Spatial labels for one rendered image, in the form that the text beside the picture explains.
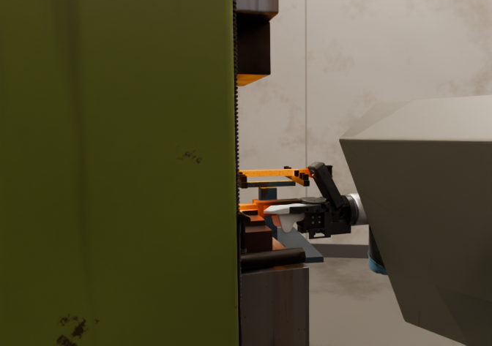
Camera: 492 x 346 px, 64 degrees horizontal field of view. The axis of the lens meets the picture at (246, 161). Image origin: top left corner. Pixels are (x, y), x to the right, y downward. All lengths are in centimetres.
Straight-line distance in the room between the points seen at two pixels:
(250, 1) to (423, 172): 43
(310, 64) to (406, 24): 86
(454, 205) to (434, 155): 5
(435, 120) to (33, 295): 39
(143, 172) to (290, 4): 341
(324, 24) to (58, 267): 343
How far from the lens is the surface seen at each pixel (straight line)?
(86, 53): 39
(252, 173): 145
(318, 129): 358
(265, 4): 71
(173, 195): 39
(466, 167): 37
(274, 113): 359
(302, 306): 79
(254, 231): 76
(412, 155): 38
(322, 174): 89
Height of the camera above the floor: 117
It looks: 5 degrees down
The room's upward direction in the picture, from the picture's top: 1 degrees counter-clockwise
